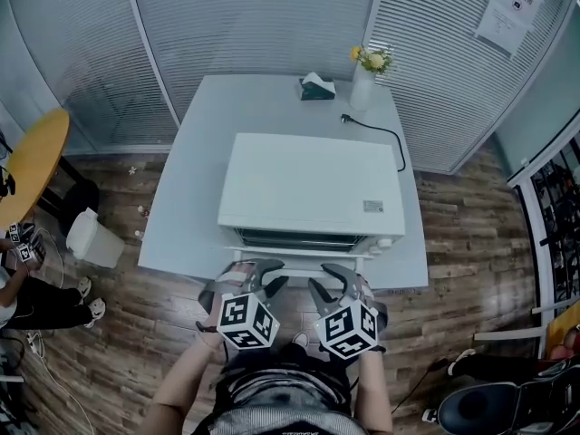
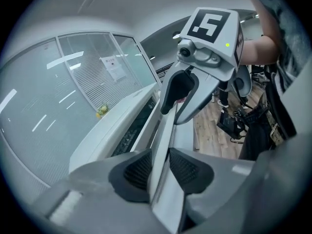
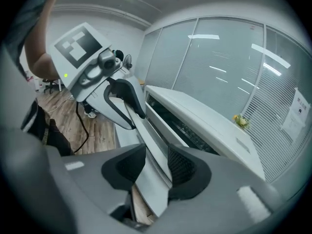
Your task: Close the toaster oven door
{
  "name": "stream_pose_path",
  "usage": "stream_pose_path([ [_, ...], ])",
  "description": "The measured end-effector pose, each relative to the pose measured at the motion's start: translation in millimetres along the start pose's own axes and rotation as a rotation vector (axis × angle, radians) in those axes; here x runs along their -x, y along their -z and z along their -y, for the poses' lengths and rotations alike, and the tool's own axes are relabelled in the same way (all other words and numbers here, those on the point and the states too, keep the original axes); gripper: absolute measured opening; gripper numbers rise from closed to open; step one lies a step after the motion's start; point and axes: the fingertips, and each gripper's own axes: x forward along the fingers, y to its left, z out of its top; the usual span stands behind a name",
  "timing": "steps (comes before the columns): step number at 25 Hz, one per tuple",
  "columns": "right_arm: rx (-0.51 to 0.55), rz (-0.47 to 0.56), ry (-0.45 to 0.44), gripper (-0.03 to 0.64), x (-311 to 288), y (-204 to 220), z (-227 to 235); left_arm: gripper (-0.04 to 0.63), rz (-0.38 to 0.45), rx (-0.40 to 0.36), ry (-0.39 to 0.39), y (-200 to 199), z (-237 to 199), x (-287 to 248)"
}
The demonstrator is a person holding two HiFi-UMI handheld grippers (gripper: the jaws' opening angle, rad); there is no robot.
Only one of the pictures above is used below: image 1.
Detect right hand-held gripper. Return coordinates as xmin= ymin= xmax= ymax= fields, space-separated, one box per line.
xmin=307 ymin=262 xmax=390 ymax=361

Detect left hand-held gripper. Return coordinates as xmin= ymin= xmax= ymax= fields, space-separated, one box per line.
xmin=195 ymin=258 xmax=290 ymax=351

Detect white toaster oven door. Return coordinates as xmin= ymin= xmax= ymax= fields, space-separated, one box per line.
xmin=225 ymin=245 xmax=376 ymax=285

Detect white toaster oven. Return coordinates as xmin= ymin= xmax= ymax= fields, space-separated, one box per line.
xmin=216 ymin=132 xmax=407 ymax=262

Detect person's right forearm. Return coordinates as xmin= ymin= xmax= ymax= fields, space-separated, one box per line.
xmin=352 ymin=350 xmax=394 ymax=435

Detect person's left forearm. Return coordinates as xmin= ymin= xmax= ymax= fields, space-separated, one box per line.
xmin=150 ymin=328 xmax=228 ymax=435

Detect person's dark clothing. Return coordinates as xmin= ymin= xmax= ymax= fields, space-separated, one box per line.
xmin=189 ymin=333 xmax=367 ymax=435

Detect white trash bin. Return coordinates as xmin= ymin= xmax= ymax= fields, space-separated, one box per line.
xmin=65 ymin=207 xmax=126 ymax=270

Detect dark green tissue box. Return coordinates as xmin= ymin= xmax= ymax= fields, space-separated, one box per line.
xmin=298 ymin=71 xmax=338 ymax=102

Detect white vase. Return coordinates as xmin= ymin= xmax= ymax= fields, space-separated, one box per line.
xmin=348 ymin=63 xmax=378 ymax=112

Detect black office chair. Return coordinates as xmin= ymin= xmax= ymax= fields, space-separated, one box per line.
xmin=437 ymin=363 xmax=580 ymax=435

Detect yellow flower bouquet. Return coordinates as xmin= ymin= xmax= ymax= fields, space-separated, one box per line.
xmin=349 ymin=44 xmax=395 ymax=75

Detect yellow round table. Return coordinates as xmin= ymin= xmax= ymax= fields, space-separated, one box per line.
xmin=0 ymin=108 xmax=72 ymax=231

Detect white paper notice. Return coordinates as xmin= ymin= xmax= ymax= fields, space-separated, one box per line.
xmin=473 ymin=0 xmax=546 ymax=59

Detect black floor cable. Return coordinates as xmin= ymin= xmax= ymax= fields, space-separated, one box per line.
xmin=391 ymin=357 xmax=450 ymax=415

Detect black power cable with plug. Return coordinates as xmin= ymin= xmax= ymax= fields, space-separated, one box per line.
xmin=340 ymin=112 xmax=407 ymax=172

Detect white floor cable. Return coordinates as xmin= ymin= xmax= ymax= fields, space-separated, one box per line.
xmin=24 ymin=331 xmax=97 ymax=435

